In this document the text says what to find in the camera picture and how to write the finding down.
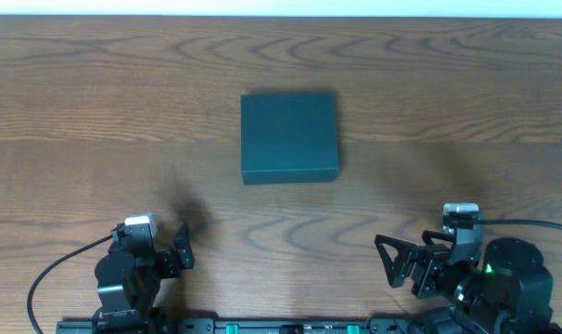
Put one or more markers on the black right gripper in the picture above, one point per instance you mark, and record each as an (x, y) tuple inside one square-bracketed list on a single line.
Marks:
[(423, 263)]

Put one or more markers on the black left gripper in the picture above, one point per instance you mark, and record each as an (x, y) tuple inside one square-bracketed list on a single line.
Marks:
[(172, 261)]

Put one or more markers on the dark green box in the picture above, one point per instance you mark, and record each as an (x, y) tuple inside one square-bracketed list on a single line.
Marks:
[(289, 138)]

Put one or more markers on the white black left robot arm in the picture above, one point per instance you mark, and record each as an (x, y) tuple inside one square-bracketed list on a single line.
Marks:
[(129, 277)]

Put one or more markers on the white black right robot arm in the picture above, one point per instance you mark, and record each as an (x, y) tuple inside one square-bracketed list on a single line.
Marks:
[(502, 287)]

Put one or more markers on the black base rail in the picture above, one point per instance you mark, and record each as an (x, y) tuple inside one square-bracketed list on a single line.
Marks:
[(378, 325)]

